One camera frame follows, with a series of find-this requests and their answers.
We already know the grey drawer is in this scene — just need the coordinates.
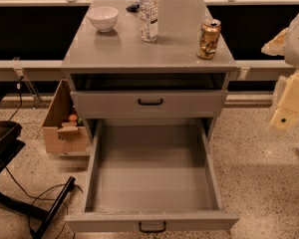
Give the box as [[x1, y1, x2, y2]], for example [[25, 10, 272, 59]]
[[71, 91, 227, 119], [66, 119, 239, 233]]

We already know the black floor cable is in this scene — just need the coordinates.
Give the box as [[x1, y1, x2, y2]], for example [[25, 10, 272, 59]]
[[0, 77, 85, 239]]

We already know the grey drawer cabinet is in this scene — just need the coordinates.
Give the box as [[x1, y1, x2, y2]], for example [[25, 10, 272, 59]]
[[62, 0, 236, 139]]

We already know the cardboard box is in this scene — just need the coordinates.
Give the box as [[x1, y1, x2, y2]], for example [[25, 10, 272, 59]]
[[42, 80, 90, 154]]

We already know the white ceramic bowl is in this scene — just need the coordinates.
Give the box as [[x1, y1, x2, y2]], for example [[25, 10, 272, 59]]
[[87, 7, 119, 32]]

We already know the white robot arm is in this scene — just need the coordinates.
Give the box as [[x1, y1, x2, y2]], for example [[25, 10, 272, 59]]
[[261, 13, 299, 130]]

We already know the grey top drawer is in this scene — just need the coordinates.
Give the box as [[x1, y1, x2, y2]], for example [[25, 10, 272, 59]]
[[71, 91, 227, 119]]

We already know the metal railing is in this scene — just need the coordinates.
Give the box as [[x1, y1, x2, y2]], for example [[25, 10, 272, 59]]
[[0, 0, 299, 110]]

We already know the black chair frame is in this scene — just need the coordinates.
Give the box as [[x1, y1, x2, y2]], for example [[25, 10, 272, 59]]
[[0, 96, 73, 239]]

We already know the clear plastic water bottle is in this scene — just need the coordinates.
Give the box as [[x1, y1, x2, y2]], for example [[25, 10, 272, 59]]
[[140, 0, 158, 42]]

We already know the orange fruit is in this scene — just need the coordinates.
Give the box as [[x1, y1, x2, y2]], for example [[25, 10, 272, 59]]
[[68, 114, 78, 122]]

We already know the gold soda can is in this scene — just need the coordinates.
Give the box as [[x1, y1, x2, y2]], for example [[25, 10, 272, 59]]
[[197, 19, 221, 60]]

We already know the small black object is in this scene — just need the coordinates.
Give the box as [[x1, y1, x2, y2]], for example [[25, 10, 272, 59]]
[[127, 2, 140, 13]]

